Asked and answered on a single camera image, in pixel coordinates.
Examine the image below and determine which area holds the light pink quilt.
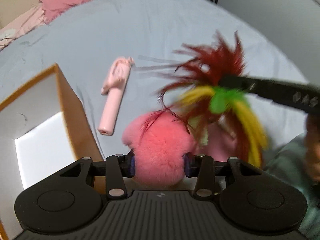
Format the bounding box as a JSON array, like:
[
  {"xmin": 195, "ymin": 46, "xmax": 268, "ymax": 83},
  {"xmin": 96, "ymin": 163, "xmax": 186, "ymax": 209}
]
[{"xmin": 0, "ymin": 5, "xmax": 49, "ymax": 52}]

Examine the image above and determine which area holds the pink selfie stick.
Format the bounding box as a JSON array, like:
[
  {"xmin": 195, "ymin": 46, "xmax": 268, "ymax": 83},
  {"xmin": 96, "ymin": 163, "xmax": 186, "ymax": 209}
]
[{"xmin": 97, "ymin": 56, "xmax": 135, "ymax": 136}]

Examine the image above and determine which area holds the orange cardboard box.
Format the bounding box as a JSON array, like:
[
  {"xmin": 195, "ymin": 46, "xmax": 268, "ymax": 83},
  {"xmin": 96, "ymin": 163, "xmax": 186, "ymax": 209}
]
[{"xmin": 0, "ymin": 64, "xmax": 105, "ymax": 240}]

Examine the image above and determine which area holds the pink pillow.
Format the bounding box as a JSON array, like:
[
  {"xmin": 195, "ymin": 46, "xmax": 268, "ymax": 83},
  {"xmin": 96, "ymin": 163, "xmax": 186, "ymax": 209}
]
[{"xmin": 37, "ymin": 0, "xmax": 148, "ymax": 26}]

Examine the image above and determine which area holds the colourful feather toy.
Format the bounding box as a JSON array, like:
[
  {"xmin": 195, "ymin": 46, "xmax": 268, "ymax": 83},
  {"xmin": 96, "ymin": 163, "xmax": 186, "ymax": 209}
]
[{"xmin": 157, "ymin": 30, "xmax": 269, "ymax": 168}]

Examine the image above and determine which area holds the grey-blue bed sheet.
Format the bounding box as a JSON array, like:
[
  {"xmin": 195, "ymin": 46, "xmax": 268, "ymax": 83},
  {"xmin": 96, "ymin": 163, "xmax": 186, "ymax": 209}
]
[{"xmin": 0, "ymin": 0, "xmax": 312, "ymax": 165}]

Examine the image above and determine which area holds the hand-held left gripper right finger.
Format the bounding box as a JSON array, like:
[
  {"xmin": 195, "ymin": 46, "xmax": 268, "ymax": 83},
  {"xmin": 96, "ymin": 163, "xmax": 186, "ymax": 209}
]
[{"xmin": 184, "ymin": 154, "xmax": 263, "ymax": 198}]

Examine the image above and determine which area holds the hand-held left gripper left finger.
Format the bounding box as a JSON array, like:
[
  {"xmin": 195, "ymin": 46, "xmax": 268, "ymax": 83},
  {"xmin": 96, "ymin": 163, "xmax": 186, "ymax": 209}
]
[{"xmin": 59, "ymin": 154, "xmax": 136, "ymax": 200}]

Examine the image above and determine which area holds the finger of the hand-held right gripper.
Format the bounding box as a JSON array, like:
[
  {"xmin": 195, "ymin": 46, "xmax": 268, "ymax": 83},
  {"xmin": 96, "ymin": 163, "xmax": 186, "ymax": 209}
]
[{"xmin": 219, "ymin": 76, "xmax": 261, "ymax": 98}]

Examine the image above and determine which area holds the pink fluffy ball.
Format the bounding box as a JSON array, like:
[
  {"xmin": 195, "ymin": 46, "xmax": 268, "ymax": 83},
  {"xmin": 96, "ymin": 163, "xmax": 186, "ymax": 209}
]
[{"xmin": 121, "ymin": 110, "xmax": 198, "ymax": 187}]

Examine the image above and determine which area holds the person's right hand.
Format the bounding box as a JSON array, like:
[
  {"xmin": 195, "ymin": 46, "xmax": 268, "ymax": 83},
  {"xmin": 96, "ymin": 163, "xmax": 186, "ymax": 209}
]
[{"xmin": 306, "ymin": 115, "xmax": 320, "ymax": 186}]

